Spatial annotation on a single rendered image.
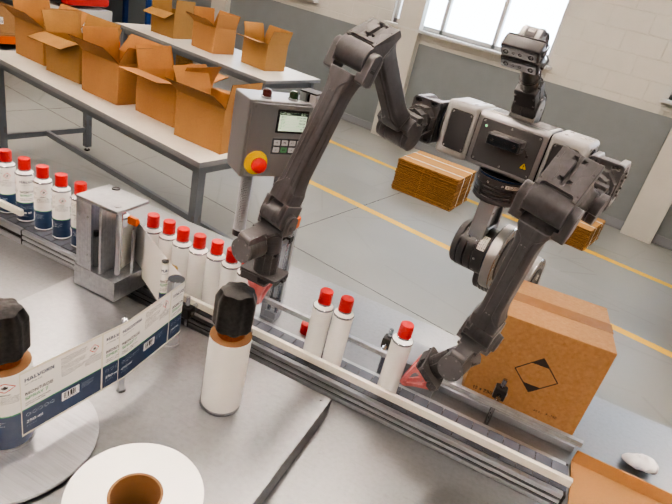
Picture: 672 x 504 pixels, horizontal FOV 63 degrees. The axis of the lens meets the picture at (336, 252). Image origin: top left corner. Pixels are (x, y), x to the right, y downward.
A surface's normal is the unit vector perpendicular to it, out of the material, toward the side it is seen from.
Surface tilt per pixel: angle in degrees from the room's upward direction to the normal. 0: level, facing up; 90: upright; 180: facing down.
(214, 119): 90
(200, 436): 0
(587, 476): 0
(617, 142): 90
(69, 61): 91
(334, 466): 0
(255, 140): 90
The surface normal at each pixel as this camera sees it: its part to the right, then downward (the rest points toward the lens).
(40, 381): 0.84, 0.40
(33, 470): 0.21, -0.87
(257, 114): 0.49, 0.49
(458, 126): -0.58, 0.25
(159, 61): 0.81, 0.17
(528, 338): -0.32, 0.36
